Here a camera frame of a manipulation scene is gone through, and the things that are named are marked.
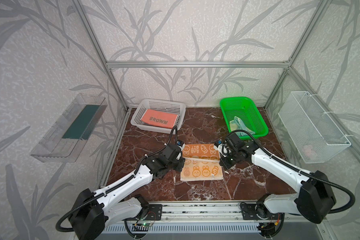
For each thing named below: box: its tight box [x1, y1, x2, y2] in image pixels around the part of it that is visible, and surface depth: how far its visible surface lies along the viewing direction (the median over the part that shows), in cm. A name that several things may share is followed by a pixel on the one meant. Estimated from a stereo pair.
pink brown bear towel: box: [141, 109, 179, 129], surface depth 114 cm
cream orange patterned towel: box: [180, 143, 224, 181], surface depth 90 cm
